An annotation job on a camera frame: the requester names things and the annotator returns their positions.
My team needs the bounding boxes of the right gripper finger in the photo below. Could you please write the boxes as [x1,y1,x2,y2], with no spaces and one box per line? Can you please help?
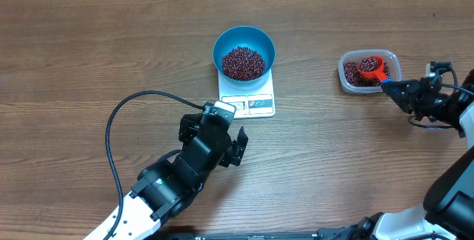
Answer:
[381,80,421,101]
[390,93,413,113]

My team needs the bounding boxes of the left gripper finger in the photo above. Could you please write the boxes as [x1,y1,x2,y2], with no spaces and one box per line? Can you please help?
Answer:
[178,114,202,143]
[218,127,248,167]

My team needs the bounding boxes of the red scoop with blue handle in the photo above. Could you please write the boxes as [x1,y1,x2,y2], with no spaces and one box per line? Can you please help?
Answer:
[357,56,391,83]

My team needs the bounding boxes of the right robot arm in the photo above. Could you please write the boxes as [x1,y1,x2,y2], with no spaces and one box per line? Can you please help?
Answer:
[334,70,473,239]

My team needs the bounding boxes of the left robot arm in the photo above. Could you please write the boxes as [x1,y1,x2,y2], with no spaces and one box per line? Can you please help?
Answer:
[85,107,248,240]

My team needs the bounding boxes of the white digital kitchen scale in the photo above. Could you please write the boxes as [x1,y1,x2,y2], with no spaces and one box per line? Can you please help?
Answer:
[218,70,276,119]

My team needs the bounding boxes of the red beans in bowl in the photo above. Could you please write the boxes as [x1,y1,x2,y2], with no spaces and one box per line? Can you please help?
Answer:
[221,46,265,81]

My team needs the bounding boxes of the blue bowl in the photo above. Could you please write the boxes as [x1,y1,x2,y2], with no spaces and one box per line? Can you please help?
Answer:
[213,26,276,80]

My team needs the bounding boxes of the clear plastic container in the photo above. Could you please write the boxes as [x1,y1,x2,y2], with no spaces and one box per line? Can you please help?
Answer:
[338,49,403,94]

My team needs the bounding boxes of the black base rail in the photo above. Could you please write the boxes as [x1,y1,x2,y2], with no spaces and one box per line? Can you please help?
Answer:
[149,225,355,240]

